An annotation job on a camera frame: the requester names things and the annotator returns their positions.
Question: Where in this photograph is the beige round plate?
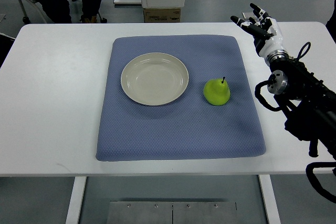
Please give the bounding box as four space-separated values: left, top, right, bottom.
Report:
120 52 189 106

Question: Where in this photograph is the cardboard box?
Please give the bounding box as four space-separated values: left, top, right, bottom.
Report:
143 8 181 23

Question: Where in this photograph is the white table leg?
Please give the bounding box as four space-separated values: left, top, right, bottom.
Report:
65 176 87 224
258 175 281 224

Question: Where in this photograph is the metal floor plate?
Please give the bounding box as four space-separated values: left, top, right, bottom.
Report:
242 12 257 20

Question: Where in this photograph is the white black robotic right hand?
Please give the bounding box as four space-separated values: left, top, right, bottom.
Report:
230 3 285 59

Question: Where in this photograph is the green pear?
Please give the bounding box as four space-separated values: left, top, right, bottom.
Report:
203 77 230 106

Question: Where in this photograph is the grey metal base plate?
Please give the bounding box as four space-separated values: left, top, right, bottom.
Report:
107 201 238 223

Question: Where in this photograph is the right white table leg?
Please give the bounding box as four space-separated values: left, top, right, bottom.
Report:
258 175 281 224

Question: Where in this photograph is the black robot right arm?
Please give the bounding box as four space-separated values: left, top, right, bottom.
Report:
255 42 335 157

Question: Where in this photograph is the blue textured mat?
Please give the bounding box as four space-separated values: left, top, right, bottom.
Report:
96 35 266 161

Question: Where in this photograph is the left white table leg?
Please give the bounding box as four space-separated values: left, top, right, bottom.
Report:
65 176 87 224

